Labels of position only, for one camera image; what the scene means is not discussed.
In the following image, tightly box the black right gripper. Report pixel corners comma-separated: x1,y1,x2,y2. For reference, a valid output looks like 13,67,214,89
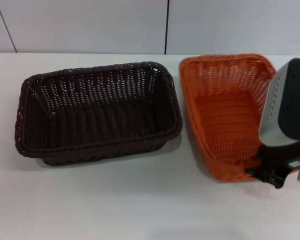
243,141,300,183

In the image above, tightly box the dark brown wicker basket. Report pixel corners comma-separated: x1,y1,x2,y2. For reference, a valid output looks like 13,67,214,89
14,60,184,167

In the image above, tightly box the orange wicker basket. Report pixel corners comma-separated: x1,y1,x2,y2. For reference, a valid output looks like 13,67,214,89
178,52,277,183

